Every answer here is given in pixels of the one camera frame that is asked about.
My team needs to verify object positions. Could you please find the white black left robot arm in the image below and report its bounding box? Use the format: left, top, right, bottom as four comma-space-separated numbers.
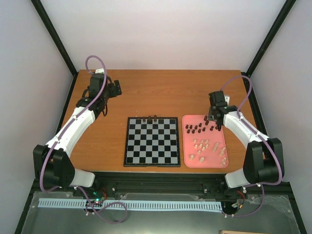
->
33, 68, 122, 196

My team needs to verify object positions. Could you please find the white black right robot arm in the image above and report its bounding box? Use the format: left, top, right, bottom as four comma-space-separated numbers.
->
208, 91, 285, 189

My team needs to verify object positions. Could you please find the small circuit board with led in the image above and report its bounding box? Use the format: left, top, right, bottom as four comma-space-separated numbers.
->
93, 196, 105, 205

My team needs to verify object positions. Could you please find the pink plastic tray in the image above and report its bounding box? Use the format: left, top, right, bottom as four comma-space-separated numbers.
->
182, 115, 229, 168

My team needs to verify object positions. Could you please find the black grey chessboard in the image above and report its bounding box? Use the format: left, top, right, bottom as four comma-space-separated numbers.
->
123, 117, 181, 167

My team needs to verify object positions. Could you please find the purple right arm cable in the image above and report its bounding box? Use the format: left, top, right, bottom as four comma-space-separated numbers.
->
220, 75, 285, 218

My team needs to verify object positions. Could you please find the black aluminium frame rail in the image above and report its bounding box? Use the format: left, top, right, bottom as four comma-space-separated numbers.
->
31, 171, 292, 203

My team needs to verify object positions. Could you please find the light blue slotted cable duct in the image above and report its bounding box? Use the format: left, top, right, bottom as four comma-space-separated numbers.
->
38, 198, 222, 213

